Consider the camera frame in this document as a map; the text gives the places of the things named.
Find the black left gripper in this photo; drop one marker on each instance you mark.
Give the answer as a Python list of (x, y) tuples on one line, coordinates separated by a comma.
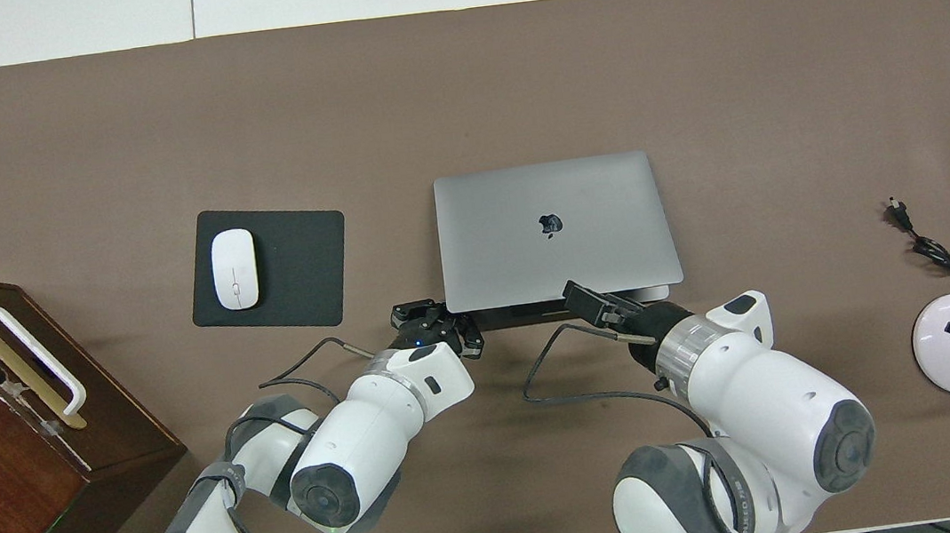
[(429, 332)]

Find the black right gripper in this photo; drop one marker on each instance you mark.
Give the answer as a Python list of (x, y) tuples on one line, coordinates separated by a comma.
[(656, 322)]

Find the silver laptop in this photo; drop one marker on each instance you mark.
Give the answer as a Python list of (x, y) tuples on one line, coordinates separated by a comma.
[(551, 231)]

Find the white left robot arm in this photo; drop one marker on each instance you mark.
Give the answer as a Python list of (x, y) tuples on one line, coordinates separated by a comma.
[(368, 431)]

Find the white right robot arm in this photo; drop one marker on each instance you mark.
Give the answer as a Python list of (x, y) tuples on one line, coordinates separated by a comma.
[(769, 412)]

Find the black mouse pad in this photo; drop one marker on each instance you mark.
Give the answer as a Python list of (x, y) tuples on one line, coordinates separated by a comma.
[(296, 269)]

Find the white computer mouse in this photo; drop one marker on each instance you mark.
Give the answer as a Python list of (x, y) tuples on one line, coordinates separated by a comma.
[(235, 270)]

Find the brown table mat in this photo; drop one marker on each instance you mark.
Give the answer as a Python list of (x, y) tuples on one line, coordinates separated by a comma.
[(455, 90)]

